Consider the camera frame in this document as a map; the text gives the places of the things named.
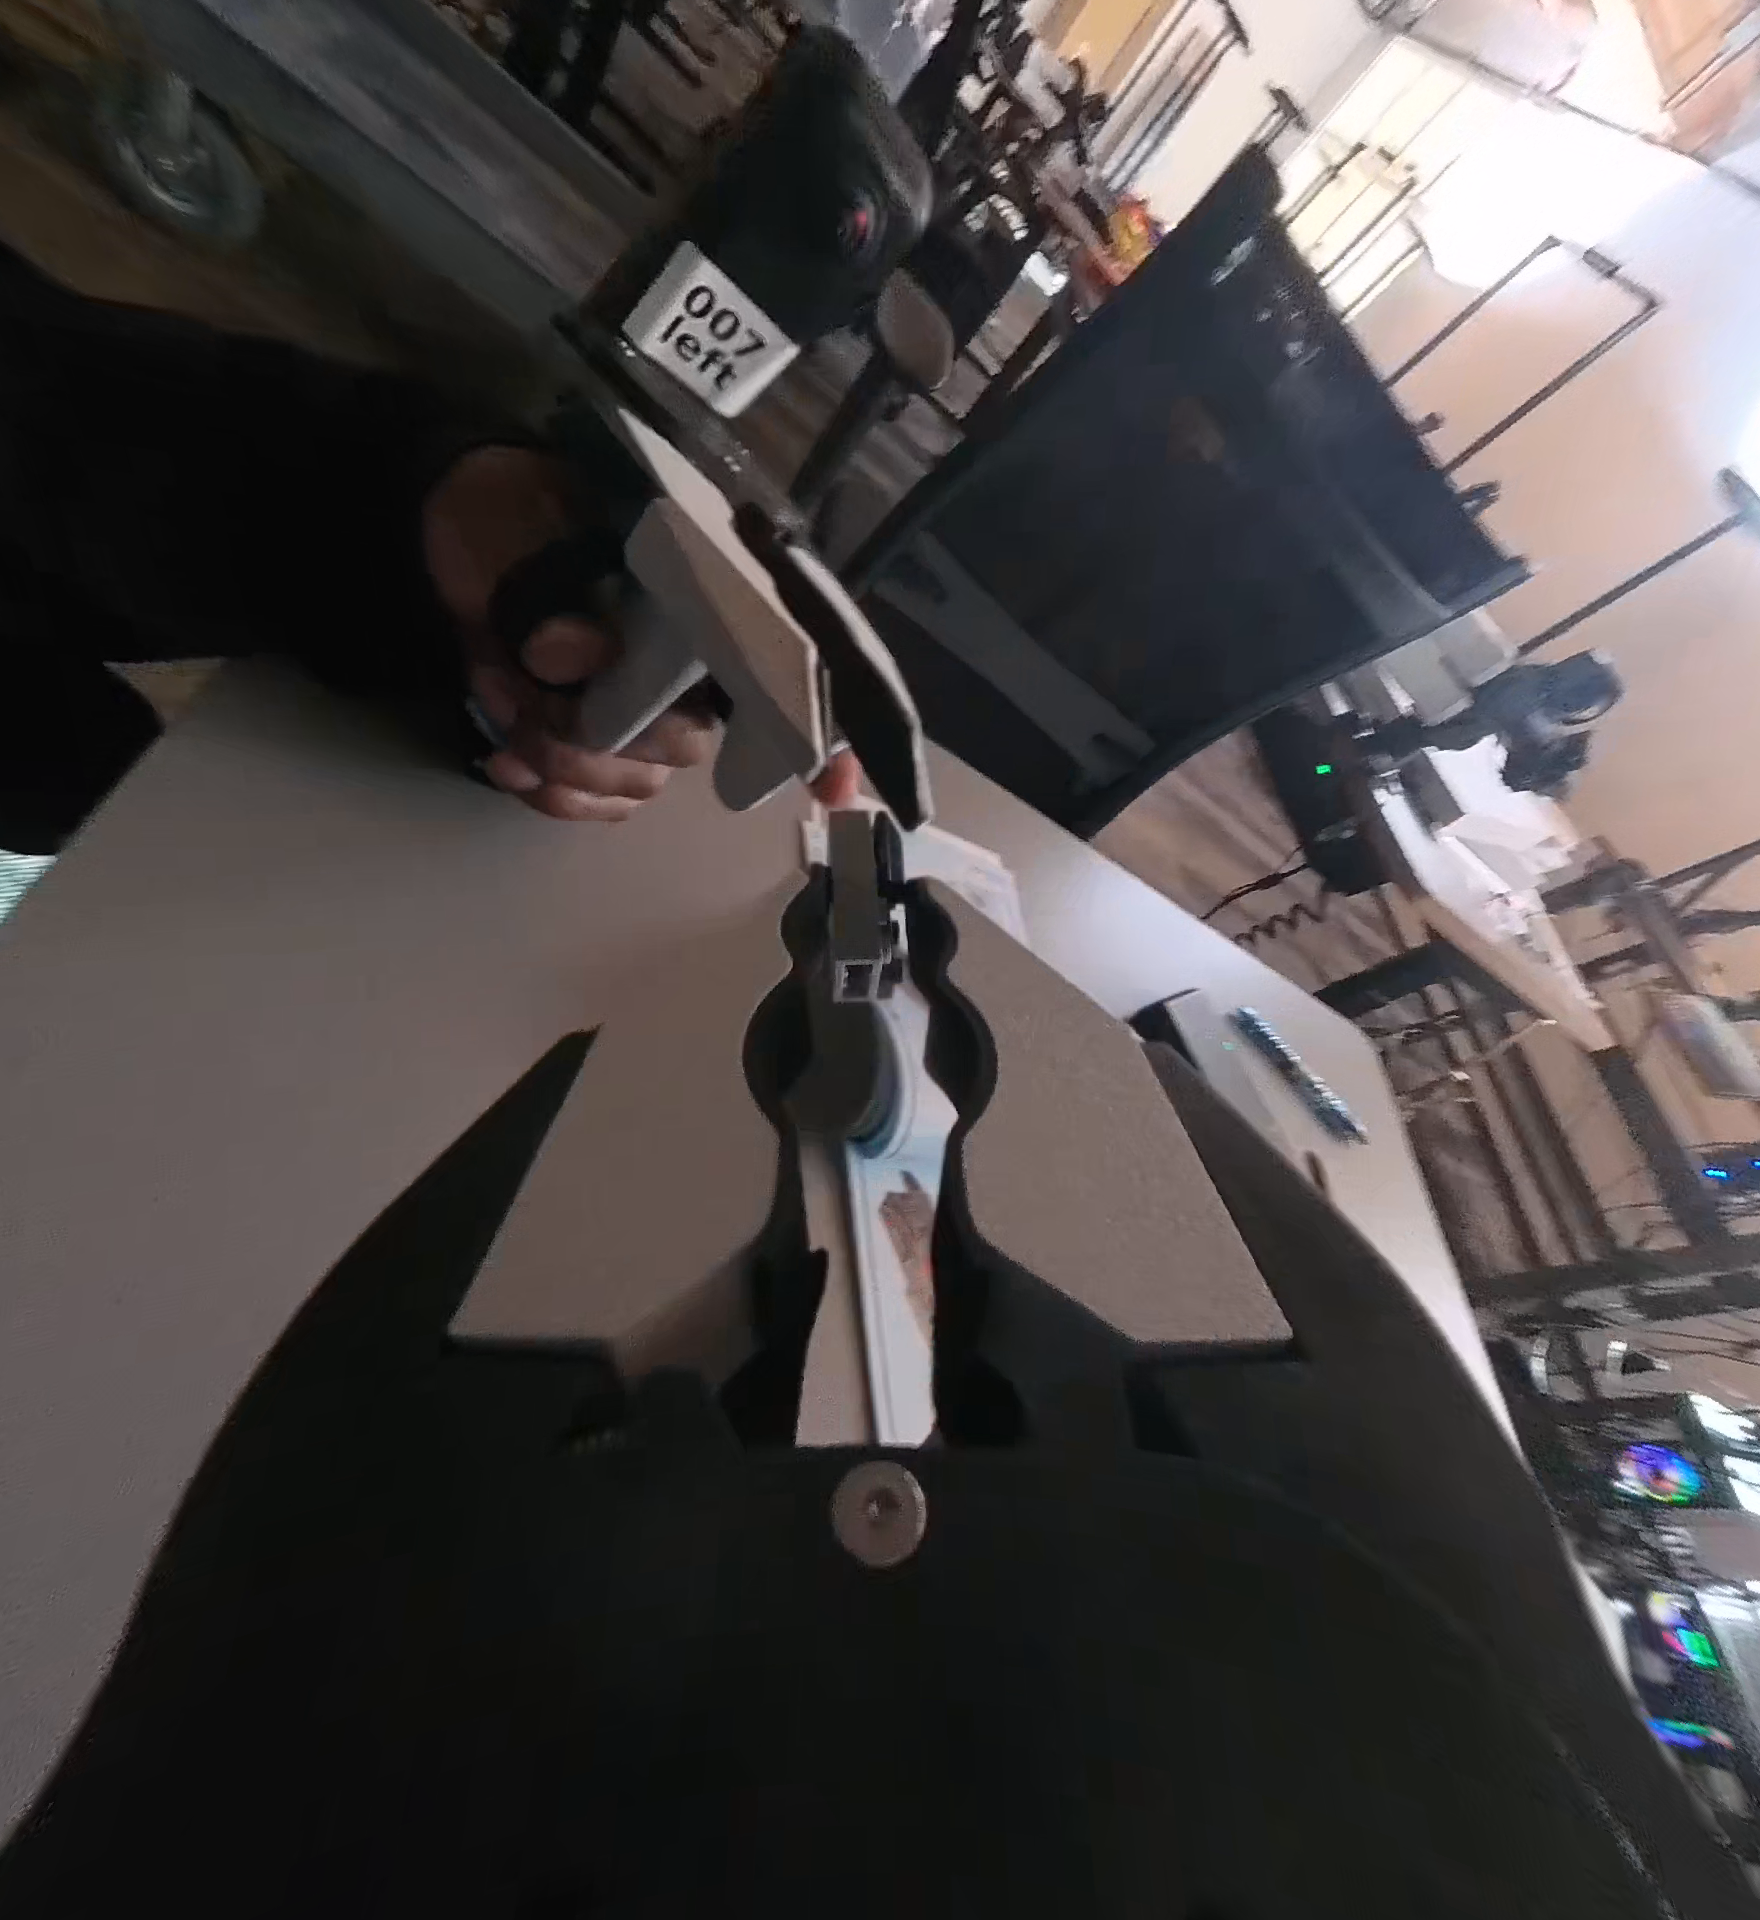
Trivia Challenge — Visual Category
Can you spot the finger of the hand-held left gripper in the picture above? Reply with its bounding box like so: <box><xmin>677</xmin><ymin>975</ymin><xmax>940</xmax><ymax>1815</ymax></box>
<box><xmin>772</xmin><ymin>536</ymin><xmax>931</xmax><ymax>831</ymax></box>
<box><xmin>581</xmin><ymin>498</ymin><xmax>837</xmax><ymax>816</ymax></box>

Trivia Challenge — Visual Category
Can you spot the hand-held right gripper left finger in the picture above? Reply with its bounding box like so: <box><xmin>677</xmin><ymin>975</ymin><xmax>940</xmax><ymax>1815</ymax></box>
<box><xmin>447</xmin><ymin>878</ymin><xmax>826</xmax><ymax>1399</ymax></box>

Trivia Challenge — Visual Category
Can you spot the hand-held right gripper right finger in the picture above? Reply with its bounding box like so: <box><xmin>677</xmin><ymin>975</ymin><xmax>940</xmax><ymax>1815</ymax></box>
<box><xmin>909</xmin><ymin>881</ymin><xmax>1296</xmax><ymax>1391</ymax></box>

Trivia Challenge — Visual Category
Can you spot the grey toy brick assembly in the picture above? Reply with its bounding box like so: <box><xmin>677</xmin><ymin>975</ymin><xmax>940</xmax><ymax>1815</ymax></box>
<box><xmin>796</xmin><ymin>811</ymin><xmax>916</xmax><ymax>1005</ymax></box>

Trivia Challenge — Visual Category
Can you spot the person's left forearm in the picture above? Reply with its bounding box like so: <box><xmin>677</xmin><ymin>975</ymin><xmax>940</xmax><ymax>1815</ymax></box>
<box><xmin>0</xmin><ymin>196</ymin><xmax>567</xmax><ymax>723</ymax></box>

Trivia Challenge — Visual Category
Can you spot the brown desk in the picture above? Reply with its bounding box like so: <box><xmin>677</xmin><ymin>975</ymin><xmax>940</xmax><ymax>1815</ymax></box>
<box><xmin>0</xmin><ymin>660</ymin><xmax>1760</xmax><ymax>1920</ymax></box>

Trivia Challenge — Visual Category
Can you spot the person's left hand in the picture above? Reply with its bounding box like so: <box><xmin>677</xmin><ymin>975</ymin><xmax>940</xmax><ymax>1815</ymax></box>
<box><xmin>422</xmin><ymin>443</ymin><xmax>862</xmax><ymax>825</ymax></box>

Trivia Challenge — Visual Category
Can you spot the black power bank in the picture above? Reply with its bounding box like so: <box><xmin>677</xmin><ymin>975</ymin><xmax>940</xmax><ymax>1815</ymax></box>
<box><xmin>1126</xmin><ymin>990</ymin><xmax>1332</xmax><ymax>1189</ymax></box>

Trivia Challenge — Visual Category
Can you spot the blue pen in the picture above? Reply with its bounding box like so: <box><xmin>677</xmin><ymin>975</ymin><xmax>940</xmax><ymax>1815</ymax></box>
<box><xmin>1229</xmin><ymin>1005</ymin><xmax>1373</xmax><ymax>1148</ymax></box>

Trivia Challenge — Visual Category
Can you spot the toy instruction booklet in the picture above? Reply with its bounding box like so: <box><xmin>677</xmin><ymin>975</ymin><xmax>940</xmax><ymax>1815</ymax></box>
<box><xmin>804</xmin><ymin>834</ymin><xmax>1032</xmax><ymax>1448</ymax></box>

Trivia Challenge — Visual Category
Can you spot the black mesh office chair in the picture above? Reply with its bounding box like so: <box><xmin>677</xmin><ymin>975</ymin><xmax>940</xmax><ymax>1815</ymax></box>
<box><xmin>842</xmin><ymin>149</ymin><xmax>1534</xmax><ymax>841</ymax></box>

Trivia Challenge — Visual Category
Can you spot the computer with rainbow fans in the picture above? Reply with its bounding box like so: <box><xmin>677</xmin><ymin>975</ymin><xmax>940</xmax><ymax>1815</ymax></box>
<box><xmin>1607</xmin><ymin>1432</ymin><xmax>1729</xmax><ymax>1508</ymax></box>

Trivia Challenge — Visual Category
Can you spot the person's black jacket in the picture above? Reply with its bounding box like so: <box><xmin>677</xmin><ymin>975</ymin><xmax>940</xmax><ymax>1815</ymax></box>
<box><xmin>0</xmin><ymin>645</ymin><xmax>166</xmax><ymax>858</ymax></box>

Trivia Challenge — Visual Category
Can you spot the black floor lamp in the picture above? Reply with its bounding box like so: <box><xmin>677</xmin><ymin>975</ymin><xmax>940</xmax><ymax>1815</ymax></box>
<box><xmin>1515</xmin><ymin>469</ymin><xmax>1760</xmax><ymax>661</ymax></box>

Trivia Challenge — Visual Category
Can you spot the black robot arm with camera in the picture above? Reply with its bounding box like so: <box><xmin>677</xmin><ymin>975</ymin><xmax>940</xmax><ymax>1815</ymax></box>
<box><xmin>1487</xmin><ymin>650</ymin><xmax>1626</xmax><ymax>797</ymax></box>

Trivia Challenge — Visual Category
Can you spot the black metal frame stand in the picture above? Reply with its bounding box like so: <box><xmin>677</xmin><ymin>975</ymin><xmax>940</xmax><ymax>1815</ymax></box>
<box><xmin>1397</xmin><ymin>238</ymin><xmax>1661</xmax><ymax>470</ymax></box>

